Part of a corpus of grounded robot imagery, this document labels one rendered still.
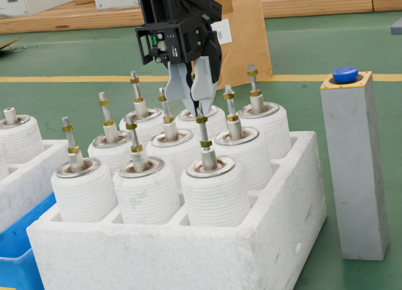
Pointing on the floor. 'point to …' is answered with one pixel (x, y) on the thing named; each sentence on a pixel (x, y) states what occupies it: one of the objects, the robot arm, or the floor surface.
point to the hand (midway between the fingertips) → (201, 105)
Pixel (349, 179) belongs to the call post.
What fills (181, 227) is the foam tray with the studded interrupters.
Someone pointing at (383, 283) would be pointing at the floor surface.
